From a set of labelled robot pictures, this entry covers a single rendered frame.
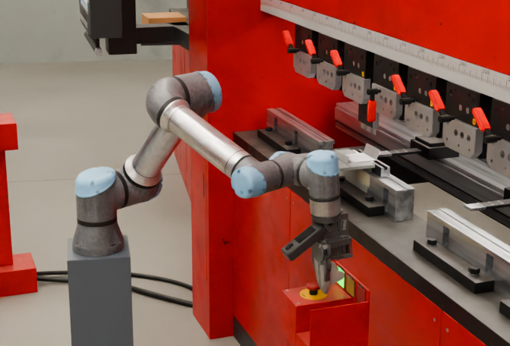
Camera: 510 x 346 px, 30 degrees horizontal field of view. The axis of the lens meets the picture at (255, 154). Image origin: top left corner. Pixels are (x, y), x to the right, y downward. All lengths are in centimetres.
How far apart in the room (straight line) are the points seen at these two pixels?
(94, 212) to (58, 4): 714
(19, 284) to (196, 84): 214
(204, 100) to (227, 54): 109
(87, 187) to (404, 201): 90
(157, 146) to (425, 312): 87
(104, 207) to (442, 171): 105
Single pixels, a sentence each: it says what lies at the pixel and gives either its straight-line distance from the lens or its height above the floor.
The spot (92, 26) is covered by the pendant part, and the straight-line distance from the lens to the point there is 362.
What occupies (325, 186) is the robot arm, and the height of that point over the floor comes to 112.
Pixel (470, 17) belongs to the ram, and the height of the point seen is 151.
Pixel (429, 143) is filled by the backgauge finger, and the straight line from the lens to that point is 300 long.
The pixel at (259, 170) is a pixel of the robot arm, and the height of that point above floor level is 116.
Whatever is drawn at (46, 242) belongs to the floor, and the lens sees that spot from 506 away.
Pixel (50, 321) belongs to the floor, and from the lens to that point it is 421.
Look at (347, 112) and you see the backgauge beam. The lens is 362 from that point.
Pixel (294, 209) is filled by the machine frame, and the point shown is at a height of 77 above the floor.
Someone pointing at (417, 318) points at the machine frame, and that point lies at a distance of 247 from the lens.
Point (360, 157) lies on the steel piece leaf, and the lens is 293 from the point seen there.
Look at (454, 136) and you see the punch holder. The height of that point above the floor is 121.
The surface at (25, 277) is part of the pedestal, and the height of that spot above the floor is 8.
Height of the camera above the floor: 183
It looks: 16 degrees down
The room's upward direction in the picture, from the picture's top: straight up
